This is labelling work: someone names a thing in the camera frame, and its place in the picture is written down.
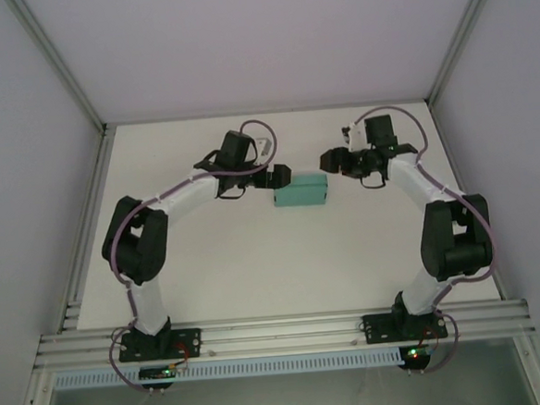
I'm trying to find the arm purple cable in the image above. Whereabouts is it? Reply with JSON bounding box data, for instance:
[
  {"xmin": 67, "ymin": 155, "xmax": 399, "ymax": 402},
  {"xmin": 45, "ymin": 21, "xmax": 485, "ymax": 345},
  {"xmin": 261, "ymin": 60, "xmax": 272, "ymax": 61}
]
[
  {"xmin": 349, "ymin": 99, "xmax": 504, "ymax": 378},
  {"xmin": 92, "ymin": 117, "xmax": 297, "ymax": 396}
]

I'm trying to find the aluminium mounting beam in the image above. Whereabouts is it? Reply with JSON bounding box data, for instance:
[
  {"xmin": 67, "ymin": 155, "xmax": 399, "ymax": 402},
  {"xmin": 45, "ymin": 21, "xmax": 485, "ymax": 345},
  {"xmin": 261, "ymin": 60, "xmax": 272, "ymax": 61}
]
[{"xmin": 31, "ymin": 298, "xmax": 538, "ymax": 372}]

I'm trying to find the aluminium table side rail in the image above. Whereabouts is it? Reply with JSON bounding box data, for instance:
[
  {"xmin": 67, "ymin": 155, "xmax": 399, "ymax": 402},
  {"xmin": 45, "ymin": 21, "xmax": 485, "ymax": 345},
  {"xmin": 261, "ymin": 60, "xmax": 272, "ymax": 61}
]
[
  {"xmin": 42, "ymin": 123, "xmax": 131, "ymax": 337},
  {"xmin": 424, "ymin": 96, "xmax": 512, "ymax": 306}
]

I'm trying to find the arm red wire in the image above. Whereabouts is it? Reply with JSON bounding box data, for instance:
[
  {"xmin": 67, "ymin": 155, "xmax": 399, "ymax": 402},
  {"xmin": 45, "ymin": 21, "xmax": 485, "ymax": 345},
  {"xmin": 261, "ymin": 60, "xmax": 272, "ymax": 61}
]
[
  {"xmin": 417, "ymin": 325, "xmax": 443, "ymax": 353},
  {"xmin": 173, "ymin": 340, "xmax": 193, "ymax": 372}
]

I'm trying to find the teal paper box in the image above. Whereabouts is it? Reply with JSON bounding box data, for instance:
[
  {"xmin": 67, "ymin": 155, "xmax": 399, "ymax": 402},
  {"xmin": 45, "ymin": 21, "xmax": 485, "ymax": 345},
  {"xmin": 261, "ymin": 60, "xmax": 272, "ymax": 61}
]
[{"xmin": 270, "ymin": 171, "xmax": 330, "ymax": 211}]

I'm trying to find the right arm red wire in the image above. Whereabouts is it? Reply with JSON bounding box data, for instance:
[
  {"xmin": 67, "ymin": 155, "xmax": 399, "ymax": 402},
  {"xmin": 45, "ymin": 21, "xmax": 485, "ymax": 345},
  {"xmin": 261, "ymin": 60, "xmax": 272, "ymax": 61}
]
[{"xmin": 417, "ymin": 325, "xmax": 443, "ymax": 353}]

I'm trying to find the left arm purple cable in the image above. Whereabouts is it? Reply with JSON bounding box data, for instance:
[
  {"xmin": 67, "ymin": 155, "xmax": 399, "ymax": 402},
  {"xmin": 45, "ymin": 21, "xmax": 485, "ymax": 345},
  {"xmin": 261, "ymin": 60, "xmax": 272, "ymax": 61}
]
[{"xmin": 92, "ymin": 117, "xmax": 297, "ymax": 396}]

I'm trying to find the aluminium frame post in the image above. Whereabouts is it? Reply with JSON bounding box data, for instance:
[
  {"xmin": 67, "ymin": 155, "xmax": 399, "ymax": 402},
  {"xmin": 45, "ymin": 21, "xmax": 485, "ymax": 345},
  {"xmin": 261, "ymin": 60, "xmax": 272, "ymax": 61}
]
[
  {"xmin": 417, "ymin": 0, "xmax": 512, "ymax": 109},
  {"xmin": 5, "ymin": 0, "xmax": 109, "ymax": 141}
]

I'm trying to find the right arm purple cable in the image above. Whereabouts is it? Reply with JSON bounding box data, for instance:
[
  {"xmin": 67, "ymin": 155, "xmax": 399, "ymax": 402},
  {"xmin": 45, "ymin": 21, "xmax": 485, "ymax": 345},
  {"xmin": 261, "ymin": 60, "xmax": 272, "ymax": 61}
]
[{"xmin": 349, "ymin": 99, "xmax": 504, "ymax": 378}]

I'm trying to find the pale blue slotted cable duct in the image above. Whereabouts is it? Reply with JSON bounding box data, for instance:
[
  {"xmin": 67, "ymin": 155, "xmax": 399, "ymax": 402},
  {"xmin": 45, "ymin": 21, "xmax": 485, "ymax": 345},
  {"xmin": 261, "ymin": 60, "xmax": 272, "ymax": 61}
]
[{"xmin": 53, "ymin": 345, "xmax": 403, "ymax": 391}]

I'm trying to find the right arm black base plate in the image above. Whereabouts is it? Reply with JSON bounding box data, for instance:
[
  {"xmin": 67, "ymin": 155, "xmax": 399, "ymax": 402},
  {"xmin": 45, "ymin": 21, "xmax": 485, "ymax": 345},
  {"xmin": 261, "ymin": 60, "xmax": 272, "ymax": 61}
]
[{"xmin": 361, "ymin": 308, "xmax": 449, "ymax": 345}]

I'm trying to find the left arm red wire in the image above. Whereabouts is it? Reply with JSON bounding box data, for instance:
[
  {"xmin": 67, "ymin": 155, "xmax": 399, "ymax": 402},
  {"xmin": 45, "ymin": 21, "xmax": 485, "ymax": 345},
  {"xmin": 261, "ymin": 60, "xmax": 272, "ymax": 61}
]
[{"xmin": 173, "ymin": 340, "xmax": 193, "ymax": 372}]

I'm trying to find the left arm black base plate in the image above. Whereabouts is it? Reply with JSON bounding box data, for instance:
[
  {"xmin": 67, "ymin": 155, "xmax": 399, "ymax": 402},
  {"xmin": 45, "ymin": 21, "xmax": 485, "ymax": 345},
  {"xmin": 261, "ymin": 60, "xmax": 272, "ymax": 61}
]
[{"xmin": 116, "ymin": 326, "xmax": 203, "ymax": 363}]

